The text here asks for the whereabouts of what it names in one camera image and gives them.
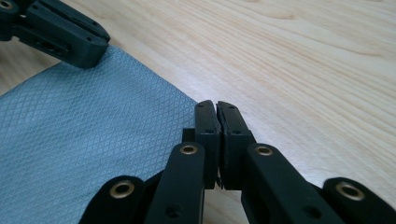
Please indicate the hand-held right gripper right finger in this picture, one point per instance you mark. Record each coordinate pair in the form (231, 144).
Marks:
(236, 149)

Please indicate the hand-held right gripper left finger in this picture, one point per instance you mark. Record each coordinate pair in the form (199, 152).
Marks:
(207, 140)

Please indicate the grey cleaning cloth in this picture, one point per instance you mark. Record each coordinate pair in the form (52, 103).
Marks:
(77, 140)

